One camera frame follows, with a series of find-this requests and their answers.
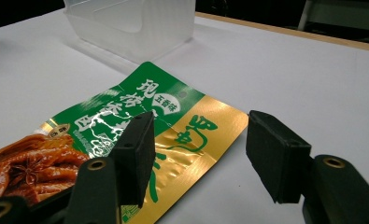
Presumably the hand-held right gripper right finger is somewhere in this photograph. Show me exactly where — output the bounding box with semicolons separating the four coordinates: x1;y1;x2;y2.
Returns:
245;109;369;224

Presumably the translucent white plastic bin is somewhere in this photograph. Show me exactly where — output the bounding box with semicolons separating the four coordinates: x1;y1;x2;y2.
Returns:
63;0;196;64

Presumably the green and gold snack packet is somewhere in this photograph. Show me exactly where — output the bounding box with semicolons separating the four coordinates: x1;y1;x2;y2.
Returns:
0;61;249;224

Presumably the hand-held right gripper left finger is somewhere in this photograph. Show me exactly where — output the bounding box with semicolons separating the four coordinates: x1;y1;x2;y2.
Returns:
65;111;157;224

